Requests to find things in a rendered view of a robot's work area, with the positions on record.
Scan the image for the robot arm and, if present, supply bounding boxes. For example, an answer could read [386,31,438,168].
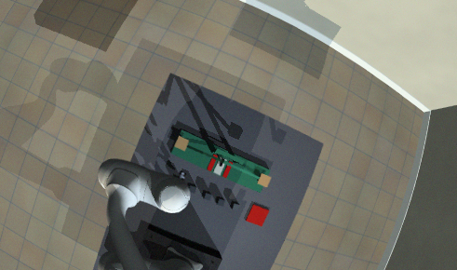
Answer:
[98,159,203,270]

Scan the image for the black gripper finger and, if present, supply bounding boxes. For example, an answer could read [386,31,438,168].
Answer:
[177,171,186,178]

